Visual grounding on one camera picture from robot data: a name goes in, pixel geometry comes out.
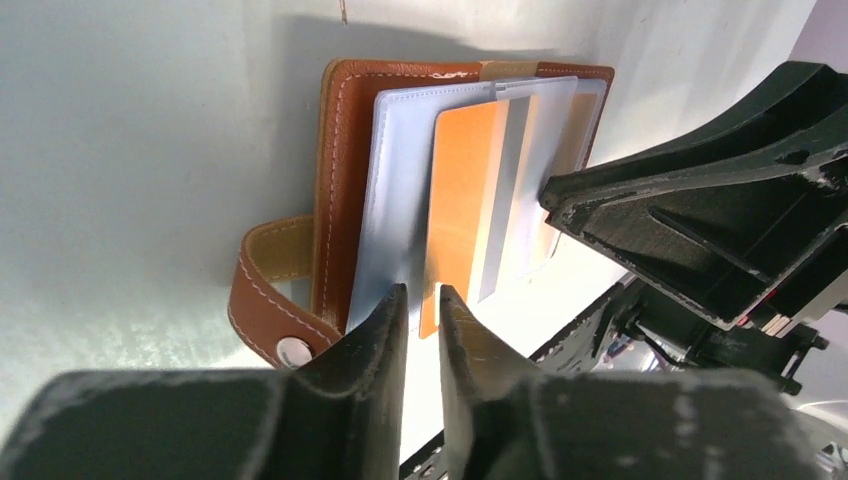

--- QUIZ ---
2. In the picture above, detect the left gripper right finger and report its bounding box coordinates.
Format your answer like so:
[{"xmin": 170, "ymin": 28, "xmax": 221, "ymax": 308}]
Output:
[{"xmin": 439, "ymin": 285, "xmax": 819, "ymax": 479}]

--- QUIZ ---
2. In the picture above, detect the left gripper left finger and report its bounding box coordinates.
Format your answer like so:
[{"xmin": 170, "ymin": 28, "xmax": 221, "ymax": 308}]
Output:
[{"xmin": 1, "ymin": 284, "xmax": 408, "ymax": 479}]

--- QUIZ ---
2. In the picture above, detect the gold credit card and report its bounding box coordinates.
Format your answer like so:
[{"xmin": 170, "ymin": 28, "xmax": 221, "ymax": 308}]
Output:
[{"xmin": 419, "ymin": 95, "xmax": 533, "ymax": 339}]

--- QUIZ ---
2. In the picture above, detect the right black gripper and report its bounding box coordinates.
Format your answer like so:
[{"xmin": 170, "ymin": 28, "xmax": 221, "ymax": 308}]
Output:
[{"xmin": 530, "ymin": 61, "xmax": 847, "ymax": 424}]

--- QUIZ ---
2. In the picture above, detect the brown leather card holder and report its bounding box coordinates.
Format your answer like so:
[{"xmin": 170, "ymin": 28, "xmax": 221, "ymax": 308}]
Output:
[{"xmin": 227, "ymin": 59, "xmax": 615, "ymax": 368}]

